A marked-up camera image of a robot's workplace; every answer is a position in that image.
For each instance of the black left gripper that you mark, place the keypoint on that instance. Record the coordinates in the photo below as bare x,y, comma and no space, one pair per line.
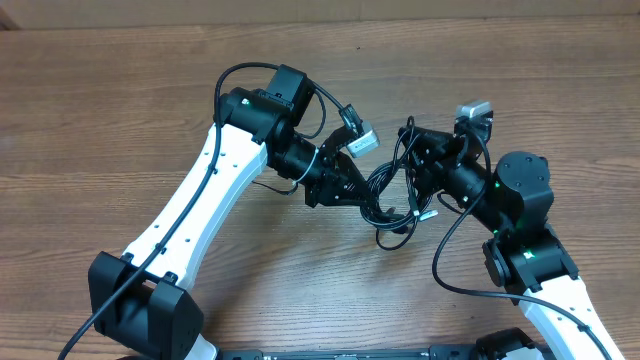
329,191

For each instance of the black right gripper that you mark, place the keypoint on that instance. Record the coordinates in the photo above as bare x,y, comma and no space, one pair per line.
435,153

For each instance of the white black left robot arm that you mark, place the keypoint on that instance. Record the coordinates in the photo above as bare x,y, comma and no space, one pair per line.
142,298

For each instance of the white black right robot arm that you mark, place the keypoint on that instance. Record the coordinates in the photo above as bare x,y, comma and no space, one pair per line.
524,257

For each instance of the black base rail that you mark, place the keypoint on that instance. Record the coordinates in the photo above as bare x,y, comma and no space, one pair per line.
434,352

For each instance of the cardboard back wall panel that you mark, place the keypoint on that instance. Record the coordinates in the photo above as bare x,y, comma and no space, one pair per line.
81,14

